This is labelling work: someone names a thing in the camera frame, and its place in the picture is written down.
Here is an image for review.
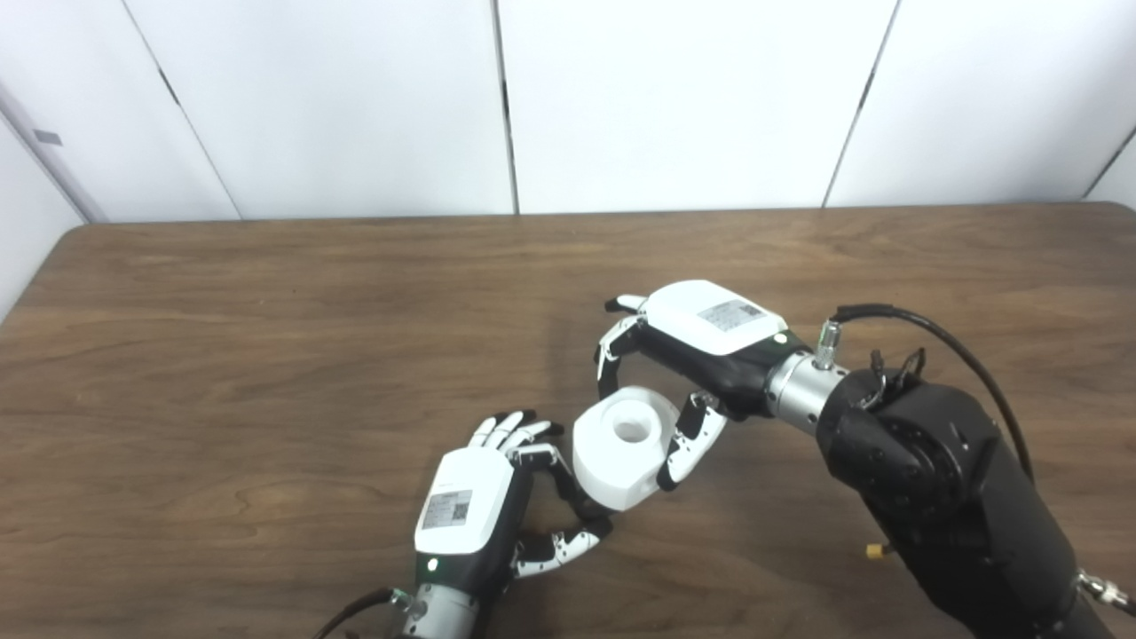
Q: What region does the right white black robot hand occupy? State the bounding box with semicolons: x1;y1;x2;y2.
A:
596;280;810;492

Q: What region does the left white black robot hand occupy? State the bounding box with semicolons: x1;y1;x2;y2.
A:
414;410;613;594

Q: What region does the round white plastic piece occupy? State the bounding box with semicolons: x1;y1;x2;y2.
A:
572;387;680;512

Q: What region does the left thick black wrist cable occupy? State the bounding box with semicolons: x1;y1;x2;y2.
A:
311;587;418;639

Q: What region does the right thin black wire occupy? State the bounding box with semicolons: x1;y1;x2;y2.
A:
859;347;929;411

